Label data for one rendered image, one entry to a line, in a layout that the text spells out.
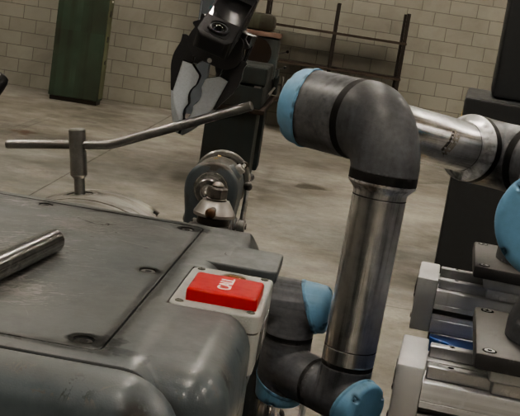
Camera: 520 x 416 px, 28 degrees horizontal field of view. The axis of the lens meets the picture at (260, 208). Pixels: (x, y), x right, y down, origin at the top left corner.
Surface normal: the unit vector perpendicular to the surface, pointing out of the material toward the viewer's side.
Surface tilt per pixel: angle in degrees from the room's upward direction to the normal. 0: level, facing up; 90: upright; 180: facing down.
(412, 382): 90
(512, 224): 97
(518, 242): 97
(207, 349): 9
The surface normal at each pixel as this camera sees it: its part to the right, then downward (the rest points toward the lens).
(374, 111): -0.12, -0.31
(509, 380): -0.20, 0.15
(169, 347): 0.15, -0.97
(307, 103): -0.70, -0.19
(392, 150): 0.11, -0.04
